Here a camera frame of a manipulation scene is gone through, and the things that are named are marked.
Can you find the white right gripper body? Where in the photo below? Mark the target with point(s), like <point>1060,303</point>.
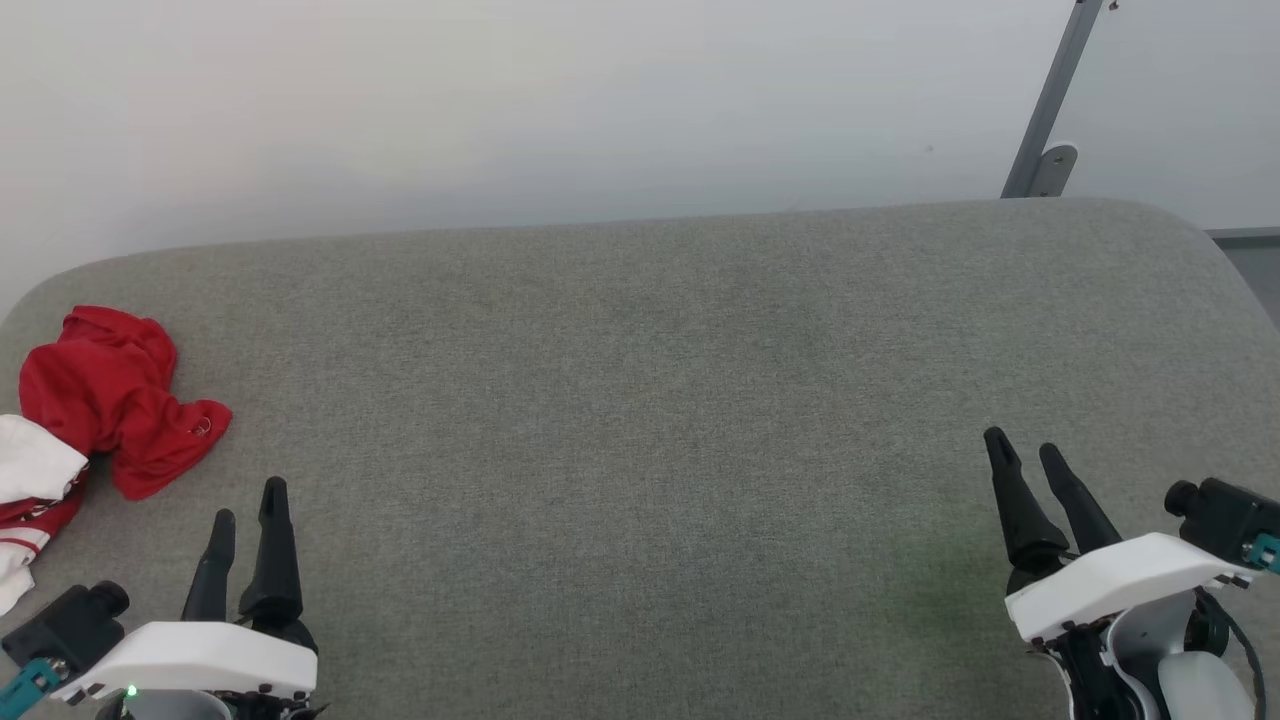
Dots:
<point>1130,580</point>

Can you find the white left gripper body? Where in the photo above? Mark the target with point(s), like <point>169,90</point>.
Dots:
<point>200,655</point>

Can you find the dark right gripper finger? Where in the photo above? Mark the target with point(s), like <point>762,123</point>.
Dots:
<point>1088,520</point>
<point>1025,520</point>

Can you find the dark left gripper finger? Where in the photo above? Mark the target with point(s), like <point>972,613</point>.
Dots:
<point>212,580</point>
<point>273,570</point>

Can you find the red shirt with white sleeves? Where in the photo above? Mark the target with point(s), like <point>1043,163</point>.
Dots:
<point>110,390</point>

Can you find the grey skirting board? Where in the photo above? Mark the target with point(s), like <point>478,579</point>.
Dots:
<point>1245,236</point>

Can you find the grey fabric sofa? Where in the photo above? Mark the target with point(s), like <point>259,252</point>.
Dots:
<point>640,400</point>

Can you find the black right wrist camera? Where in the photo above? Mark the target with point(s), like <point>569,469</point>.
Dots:
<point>1225,515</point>

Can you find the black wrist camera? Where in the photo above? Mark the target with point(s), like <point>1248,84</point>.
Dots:
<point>1225,515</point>
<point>70,625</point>

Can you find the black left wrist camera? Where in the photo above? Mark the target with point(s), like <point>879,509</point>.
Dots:
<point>70,625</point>

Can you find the teal right camera connector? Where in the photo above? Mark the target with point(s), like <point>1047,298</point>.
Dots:
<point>1268,552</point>

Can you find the teal camera connector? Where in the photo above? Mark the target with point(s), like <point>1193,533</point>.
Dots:
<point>25,685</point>
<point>1268,552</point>

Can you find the teal left camera connector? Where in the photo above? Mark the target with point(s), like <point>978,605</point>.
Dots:
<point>25,685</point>

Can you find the grey metal bracket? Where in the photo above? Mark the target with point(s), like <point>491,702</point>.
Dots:
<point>1052,168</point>

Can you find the grey metal post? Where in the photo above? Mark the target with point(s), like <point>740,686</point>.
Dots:
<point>1050,95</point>

